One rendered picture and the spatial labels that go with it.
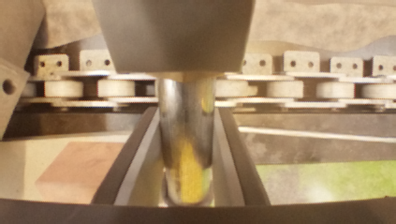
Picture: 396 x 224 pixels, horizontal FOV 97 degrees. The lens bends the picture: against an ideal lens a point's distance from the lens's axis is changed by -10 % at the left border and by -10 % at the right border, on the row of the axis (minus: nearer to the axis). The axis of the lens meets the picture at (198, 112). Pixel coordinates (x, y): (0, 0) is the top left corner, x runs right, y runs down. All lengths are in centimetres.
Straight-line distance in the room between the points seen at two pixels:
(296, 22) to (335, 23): 6
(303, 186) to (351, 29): 101
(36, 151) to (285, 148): 28
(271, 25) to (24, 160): 34
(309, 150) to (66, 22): 35
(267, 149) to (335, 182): 112
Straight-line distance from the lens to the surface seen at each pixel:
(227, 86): 20
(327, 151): 28
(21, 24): 29
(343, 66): 31
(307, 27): 31
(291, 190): 123
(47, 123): 29
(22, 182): 29
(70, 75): 25
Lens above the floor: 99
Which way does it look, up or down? 86 degrees down
